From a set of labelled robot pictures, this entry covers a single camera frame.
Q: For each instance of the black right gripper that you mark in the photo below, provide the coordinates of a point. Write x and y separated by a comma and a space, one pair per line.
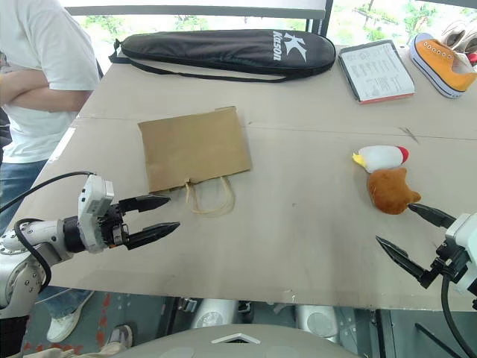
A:
449, 265

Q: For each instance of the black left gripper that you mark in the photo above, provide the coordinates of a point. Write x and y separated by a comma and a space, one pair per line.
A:
113, 229

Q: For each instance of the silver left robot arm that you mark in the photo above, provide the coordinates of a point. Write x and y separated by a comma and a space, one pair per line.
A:
22, 257

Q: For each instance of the brown paper bag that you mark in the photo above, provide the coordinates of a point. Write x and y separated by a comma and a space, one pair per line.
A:
195, 151

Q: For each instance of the black racket bag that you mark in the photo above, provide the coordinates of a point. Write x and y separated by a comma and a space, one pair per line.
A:
227, 48

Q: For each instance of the brown plush toy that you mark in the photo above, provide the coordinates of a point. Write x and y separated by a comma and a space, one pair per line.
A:
391, 192

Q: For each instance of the white chicken plush toy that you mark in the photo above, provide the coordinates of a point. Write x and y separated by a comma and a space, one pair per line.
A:
380, 157

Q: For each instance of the silver robot leg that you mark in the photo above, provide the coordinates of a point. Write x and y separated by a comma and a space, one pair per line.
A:
316, 318
214, 312

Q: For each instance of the silver robot torso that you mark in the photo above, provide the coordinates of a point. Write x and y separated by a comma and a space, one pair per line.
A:
242, 343

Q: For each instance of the person in white shirt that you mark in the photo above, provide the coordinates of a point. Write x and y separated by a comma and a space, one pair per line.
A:
37, 97

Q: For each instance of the white instruction booklet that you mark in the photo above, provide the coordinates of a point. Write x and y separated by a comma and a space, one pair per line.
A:
376, 71

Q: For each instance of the orange canvas sneaker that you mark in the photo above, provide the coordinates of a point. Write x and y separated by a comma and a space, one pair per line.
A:
443, 67

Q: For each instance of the beige sneaker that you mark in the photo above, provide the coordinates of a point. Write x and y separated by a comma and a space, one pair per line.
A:
458, 35

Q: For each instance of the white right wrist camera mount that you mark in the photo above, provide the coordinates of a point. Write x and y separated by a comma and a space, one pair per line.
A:
464, 246

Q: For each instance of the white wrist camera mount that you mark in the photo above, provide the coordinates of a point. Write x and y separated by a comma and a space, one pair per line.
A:
92, 209
464, 246

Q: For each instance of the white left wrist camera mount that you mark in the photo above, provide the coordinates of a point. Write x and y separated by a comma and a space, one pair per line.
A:
92, 209

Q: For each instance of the black window frame post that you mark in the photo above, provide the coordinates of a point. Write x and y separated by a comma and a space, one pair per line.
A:
322, 16

